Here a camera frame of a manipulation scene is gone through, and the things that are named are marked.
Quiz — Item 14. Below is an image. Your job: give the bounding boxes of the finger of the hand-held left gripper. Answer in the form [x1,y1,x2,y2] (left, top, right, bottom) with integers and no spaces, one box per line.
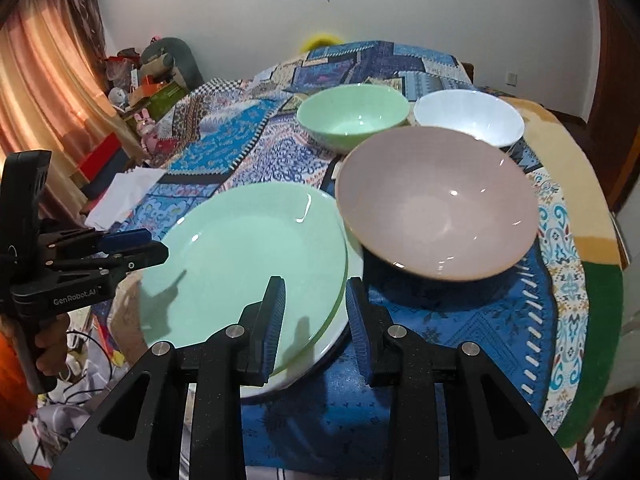
[47,241,170,281]
[42,228,153,256]

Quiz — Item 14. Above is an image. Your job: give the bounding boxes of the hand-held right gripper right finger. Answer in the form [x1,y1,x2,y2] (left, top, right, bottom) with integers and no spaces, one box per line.
[346,277,581,480]

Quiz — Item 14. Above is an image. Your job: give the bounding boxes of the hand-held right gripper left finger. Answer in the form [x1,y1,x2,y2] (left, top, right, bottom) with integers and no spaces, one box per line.
[50,276,287,480]

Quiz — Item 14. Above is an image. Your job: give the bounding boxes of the white plate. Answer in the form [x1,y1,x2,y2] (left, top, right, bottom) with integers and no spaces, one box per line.
[240,200,365,401]

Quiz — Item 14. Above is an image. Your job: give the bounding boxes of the green plate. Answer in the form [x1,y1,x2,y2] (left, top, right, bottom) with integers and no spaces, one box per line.
[137,181,349,386]

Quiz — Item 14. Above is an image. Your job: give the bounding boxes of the pink bowl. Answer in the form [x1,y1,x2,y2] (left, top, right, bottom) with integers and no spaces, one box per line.
[335,126,540,282]

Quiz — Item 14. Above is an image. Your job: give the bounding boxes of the green bowl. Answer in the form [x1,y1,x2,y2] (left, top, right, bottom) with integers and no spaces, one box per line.
[297,84,411,155]

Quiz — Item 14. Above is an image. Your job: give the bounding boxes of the white bowl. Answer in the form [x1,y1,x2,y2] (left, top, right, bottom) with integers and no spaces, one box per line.
[413,90,525,149]

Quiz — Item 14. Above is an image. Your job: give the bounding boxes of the person's left hand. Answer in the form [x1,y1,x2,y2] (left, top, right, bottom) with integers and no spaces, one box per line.
[34,316,72,377]

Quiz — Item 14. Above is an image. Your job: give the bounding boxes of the white paper sheet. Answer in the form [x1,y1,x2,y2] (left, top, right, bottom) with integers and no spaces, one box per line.
[85,167,166,228]

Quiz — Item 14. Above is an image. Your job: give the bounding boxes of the red box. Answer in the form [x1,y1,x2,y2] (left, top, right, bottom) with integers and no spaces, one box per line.
[80,135,126,181]

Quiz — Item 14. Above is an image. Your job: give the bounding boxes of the patchwork printed blanket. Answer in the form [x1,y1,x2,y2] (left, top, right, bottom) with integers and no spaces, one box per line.
[85,39,586,480]

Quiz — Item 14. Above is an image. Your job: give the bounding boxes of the pink bunny toy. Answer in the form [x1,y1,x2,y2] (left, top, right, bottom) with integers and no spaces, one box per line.
[135,110,161,148]

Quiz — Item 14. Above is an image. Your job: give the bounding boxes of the orange curtain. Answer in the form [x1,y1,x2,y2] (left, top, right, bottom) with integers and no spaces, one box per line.
[0,0,146,221]

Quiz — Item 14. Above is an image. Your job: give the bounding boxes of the green storage box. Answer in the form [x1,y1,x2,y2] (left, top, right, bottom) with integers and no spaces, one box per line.
[145,80,191,121]

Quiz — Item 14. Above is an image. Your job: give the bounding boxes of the grey plush toy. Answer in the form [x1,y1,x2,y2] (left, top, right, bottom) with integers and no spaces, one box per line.
[140,36,203,91]

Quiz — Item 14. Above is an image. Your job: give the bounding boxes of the beige green fleece blanket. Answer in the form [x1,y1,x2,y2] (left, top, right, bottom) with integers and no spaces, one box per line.
[495,92,626,448]

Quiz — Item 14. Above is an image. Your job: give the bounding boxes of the yellow fuzzy cushion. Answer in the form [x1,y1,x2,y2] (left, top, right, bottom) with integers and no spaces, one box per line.
[300,32,343,53]

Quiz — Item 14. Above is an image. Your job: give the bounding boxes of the wooden door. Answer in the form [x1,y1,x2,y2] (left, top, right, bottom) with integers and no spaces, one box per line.
[587,0,640,171]

